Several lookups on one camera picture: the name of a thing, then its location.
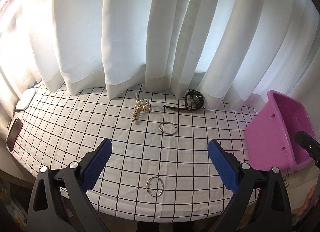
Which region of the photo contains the white grid tablecloth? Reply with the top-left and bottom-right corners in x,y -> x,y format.
12,83 -> 256,222

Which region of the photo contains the pearl hair claw clip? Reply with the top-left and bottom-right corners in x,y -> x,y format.
131,92 -> 151,122

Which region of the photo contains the person's right hand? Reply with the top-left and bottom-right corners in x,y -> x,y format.
297,185 -> 317,217

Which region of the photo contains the purple plastic tub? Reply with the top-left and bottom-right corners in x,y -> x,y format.
245,90 -> 315,172

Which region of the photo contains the dark smartphone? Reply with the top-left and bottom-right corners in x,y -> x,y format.
5,118 -> 23,151

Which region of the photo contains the small silver ring bangle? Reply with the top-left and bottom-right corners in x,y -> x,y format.
158,121 -> 178,136

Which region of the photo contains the silver bangle with charm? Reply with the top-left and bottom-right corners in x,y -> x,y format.
146,176 -> 164,198

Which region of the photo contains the white curtain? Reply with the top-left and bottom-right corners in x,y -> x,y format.
1,0 -> 319,109

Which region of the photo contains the black wristwatch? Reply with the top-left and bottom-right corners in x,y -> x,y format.
163,90 -> 204,112

